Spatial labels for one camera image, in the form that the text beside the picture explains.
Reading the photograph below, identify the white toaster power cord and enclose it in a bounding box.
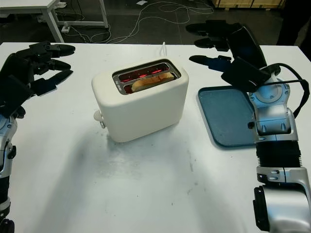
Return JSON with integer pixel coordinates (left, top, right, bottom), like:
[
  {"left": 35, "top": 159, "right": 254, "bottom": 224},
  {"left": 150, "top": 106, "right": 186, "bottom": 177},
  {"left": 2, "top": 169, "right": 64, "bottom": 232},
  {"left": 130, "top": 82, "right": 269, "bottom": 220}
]
[{"left": 159, "top": 41, "right": 169, "bottom": 59}]

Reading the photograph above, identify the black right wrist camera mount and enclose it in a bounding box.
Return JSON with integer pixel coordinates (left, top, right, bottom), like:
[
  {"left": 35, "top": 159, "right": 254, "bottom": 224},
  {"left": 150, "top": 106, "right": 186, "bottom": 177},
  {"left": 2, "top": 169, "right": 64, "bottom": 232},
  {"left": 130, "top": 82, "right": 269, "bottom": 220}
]
[{"left": 221, "top": 57, "right": 271, "bottom": 92}]

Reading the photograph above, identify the white floor cable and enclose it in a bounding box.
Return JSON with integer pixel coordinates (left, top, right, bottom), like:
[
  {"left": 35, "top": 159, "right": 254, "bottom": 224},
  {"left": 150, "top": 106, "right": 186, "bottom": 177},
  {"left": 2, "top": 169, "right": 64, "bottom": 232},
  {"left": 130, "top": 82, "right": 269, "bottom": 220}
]
[{"left": 110, "top": 0, "right": 215, "bottom": 44}]

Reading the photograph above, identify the blue plastic tray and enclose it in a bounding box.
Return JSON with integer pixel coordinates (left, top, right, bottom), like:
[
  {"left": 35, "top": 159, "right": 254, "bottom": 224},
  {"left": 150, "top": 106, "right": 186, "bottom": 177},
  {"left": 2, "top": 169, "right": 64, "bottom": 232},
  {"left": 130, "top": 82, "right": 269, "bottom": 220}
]
[{"left": 196, "top": 86, "right": 258, "bottom": 148}]

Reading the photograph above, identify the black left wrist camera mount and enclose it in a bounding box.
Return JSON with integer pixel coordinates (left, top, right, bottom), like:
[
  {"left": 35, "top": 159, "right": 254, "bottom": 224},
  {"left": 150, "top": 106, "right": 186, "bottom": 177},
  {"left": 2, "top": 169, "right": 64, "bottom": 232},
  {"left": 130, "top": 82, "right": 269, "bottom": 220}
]
[{"left": 0, "top": 74, "right": 33, "bottom": 117}]

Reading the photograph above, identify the cream white two-slot toaster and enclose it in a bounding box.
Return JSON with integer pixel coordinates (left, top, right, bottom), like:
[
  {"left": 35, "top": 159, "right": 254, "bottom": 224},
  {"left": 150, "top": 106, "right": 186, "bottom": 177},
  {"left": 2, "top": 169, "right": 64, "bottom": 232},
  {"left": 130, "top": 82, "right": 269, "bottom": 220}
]
[{"left": 91, "top": 58, "right": 190, "bottom": 143}]

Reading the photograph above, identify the toast slice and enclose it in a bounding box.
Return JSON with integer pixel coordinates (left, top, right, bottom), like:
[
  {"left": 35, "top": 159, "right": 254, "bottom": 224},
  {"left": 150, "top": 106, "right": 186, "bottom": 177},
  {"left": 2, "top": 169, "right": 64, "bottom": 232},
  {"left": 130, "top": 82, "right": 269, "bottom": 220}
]
[{"left": 132, "top": 74, "right": 175, "bottom": 93}]

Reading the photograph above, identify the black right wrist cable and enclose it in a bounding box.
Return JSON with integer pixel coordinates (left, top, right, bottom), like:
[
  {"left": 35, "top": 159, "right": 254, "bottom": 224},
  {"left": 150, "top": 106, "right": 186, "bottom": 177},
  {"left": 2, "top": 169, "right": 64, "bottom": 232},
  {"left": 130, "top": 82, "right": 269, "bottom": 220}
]
[{"left": 260, "top": 63, "right": 311, "bottom": 117}]

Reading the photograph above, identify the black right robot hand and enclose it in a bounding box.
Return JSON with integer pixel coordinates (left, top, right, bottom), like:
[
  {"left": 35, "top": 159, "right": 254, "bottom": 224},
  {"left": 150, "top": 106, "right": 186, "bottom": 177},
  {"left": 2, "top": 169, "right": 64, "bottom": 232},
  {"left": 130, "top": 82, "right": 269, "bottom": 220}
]
[{"left": 186, "top": 20, "right": 268, "bottom": 72}]

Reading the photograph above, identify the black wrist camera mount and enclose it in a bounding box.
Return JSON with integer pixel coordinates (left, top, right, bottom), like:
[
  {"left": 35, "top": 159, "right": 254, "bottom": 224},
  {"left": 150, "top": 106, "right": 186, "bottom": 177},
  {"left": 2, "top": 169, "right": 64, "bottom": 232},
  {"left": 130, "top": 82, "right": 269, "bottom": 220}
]
[
  {"left": 0, "top": 74, "right": 33, "bottom": 117},
  {"left": 221, "top": 57, "right": 271, "bottom": 92}
]

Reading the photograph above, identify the wooden crate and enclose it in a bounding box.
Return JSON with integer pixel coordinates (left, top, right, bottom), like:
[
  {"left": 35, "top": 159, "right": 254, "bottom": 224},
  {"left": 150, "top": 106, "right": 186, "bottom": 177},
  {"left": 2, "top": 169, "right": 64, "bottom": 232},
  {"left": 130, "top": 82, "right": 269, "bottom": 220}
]
[{"left": 212, "top": 0, "right": 287, "bottom": 11}]

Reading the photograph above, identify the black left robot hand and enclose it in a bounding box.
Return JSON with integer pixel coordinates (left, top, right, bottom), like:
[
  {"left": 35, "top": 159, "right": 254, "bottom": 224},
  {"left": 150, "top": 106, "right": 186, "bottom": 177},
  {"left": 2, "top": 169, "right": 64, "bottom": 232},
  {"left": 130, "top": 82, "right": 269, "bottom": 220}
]
[{"left": 0, "top": 41, "right": 76, "bottom": 97}]

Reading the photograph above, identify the person in black trousers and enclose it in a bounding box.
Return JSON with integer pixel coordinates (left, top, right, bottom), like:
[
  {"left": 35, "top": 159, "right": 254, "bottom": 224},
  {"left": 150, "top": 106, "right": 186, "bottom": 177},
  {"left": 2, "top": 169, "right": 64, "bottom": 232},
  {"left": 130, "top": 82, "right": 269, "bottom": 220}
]
[{"left": 276, "top": 0, "right": 311, "bottom": 47}]

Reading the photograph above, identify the white table leg frame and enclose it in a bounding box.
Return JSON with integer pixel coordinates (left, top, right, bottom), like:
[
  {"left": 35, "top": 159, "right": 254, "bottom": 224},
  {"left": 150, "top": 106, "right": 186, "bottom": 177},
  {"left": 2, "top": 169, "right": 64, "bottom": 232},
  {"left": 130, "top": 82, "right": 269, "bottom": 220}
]
[{"left": 0, "top": 0, "right": 109, "bottom": 43}]

